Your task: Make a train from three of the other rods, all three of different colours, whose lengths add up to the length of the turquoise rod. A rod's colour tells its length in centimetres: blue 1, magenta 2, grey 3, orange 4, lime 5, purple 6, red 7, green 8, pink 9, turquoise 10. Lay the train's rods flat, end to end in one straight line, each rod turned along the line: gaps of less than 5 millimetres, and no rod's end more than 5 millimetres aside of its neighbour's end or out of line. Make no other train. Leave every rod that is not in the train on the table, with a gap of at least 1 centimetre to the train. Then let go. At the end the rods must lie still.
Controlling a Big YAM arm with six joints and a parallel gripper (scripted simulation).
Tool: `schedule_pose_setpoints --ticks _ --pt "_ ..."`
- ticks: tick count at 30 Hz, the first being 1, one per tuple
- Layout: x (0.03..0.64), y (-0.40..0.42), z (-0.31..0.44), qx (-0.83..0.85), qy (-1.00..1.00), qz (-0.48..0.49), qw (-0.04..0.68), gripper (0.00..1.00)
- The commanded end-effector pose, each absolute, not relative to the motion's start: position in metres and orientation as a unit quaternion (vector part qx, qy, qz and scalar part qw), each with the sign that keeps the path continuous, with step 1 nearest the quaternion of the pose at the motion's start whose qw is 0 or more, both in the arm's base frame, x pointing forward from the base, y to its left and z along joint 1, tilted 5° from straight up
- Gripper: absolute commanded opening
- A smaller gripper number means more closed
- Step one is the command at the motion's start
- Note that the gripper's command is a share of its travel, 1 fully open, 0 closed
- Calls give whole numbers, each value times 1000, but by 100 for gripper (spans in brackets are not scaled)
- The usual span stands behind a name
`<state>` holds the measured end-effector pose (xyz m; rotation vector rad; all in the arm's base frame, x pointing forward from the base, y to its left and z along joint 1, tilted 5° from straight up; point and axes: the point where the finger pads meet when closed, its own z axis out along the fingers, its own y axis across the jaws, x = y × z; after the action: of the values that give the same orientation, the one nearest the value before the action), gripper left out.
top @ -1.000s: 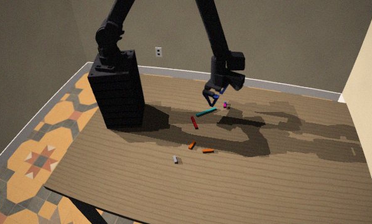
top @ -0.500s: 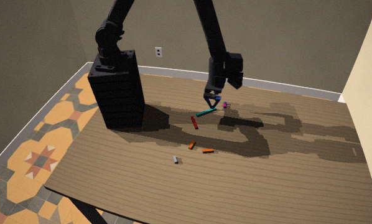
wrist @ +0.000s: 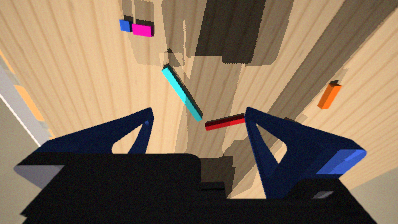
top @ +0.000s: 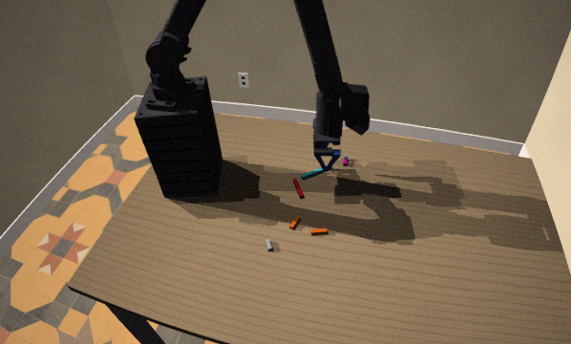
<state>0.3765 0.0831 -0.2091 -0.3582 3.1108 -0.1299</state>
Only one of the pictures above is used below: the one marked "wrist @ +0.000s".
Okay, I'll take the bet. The magenta rod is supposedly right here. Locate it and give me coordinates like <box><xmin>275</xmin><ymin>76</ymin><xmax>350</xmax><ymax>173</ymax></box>
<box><xmin>132</xmin><ymin>24</ymin><xmax>154</xmax><ymax>37</ymax></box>

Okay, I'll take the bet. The turquoise rod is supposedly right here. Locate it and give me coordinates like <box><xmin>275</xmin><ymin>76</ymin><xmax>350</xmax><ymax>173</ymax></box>
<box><xmin>162</xmin><ymin>65</ymin><xmax>202</xmax><ymax>122</ymax></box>

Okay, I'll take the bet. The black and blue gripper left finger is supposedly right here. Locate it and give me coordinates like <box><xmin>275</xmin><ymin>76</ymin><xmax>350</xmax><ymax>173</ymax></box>
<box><xmin>34</xmin><ymin>107</ymin><xmax>154</xmax><ymax>154</ymax></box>

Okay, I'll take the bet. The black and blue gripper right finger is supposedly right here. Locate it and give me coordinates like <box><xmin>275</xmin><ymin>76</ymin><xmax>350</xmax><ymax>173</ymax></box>
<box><xmin>244</xmin><ymin>107</ymin><xmax>367</xmax><ymax>198</ymax></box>

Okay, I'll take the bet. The small blue block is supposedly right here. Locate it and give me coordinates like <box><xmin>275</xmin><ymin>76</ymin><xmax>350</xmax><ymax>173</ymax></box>
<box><xmin>119</xmin><ymin>19</ymin><xmax>133</xmax><ymax>32</ymax></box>

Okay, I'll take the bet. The red rod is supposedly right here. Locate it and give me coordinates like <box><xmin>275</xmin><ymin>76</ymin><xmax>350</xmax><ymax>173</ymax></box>
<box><xmin>205</xmin><ymin>115</ymin><xmax>245</xmax><ymax>131</ymax></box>

